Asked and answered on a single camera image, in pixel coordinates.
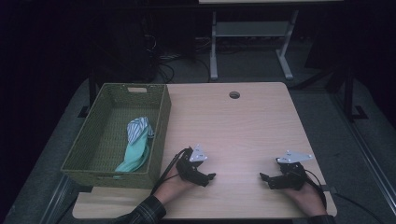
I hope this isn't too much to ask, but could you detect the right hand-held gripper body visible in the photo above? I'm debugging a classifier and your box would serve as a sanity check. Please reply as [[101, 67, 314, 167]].
[[275, 150, 314, 191]]

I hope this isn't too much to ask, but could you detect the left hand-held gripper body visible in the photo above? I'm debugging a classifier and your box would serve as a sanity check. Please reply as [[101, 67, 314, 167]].
[[176, 144, 209, 184]]

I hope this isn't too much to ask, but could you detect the teal garment with striped collar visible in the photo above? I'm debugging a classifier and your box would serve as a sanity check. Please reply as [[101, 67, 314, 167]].
[[114, 116, 156, 174]]

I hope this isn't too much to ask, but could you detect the green woven basket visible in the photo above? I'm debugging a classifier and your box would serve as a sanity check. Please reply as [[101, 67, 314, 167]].
[[60, 82, 173, 189]]

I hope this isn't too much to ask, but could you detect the person's left hand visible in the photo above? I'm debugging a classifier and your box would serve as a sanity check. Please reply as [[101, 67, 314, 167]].
[[153, 170, 196, 205]]

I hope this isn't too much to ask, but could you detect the person's right hand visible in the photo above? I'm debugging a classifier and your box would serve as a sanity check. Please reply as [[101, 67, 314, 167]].
[[281, 182, 328, 217]]

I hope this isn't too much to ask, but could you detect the black metal stand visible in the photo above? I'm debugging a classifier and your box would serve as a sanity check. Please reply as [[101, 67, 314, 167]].
[[289, 60, 370, 123]]

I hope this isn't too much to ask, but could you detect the left hand-held gripper black cable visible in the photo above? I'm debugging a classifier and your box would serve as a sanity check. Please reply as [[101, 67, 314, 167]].
[[150, 147, 189, 196]]

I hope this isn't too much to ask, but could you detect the hand-held gripper black cable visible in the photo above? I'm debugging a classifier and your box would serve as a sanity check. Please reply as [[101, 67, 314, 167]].
[[303, 169, 329, 210], [150, 147, 189, 196]]

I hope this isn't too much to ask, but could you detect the right hand-held gripper black cable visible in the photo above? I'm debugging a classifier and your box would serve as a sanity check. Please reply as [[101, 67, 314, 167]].
[[303, 169, 329, 210]]

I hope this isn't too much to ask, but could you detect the black cable on floor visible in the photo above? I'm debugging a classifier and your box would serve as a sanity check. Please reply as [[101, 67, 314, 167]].
[[333, 191, 388, 224]]

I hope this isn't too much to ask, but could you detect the tangle of black floor cables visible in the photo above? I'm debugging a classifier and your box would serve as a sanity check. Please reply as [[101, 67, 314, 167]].
[[146, 32, 213, 85]]

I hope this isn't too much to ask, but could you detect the white metal desk frame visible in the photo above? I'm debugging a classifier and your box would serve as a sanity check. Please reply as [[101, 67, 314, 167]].
[[208, 8, 300, 81]]

